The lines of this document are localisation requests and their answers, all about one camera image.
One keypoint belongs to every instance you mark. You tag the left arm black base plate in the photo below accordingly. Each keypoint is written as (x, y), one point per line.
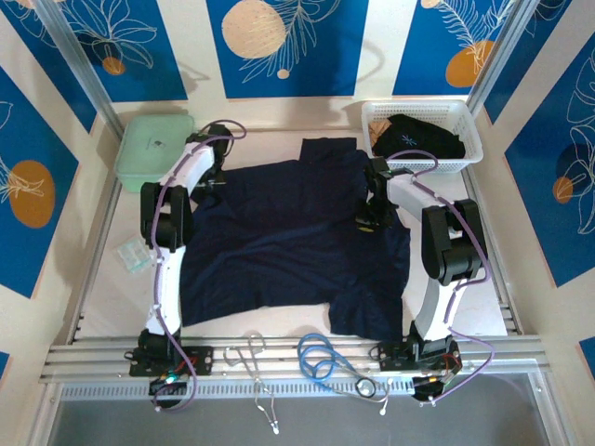
(200, 360)

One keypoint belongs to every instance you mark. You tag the aluminium frame rail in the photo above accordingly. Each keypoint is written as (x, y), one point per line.
(279, 358)

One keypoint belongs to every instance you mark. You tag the stethoscope with blue tubing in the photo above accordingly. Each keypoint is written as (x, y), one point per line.
(315, 367)

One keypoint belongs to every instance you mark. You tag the aluminium corner post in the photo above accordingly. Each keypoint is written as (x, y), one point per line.
(499, 51)
(76, 60)

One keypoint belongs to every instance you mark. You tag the white plastic mesh basket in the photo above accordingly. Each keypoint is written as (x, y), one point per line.
(469, 139)

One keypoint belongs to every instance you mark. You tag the beige paper piece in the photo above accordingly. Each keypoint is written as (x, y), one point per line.
(380, 130)

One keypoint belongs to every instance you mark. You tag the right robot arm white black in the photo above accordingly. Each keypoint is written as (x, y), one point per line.
(432, 306)

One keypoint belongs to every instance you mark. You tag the blue floral wall panel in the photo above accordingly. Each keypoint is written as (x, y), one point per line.
(51, 79)
(325, 69)
(534, 65)
(162, 69)
(427, 56)
(23, 232)
(548, 209)

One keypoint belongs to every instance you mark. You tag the aluminium side rail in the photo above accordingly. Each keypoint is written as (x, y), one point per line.
(499, 288)
(100, 241)

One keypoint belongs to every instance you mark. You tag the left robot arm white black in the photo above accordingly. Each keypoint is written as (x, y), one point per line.
(167, 288)

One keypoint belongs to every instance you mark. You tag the black t-shirt with small print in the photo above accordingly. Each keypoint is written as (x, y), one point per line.
(418, 139)

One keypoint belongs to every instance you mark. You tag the clear plastic packet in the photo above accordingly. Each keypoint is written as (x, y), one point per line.
(134, 255)

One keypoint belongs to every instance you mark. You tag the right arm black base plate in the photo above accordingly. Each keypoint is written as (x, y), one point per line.
(392, 358)

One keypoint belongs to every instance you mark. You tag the navy blue t-shirt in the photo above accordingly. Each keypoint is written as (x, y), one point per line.
(288, 241)

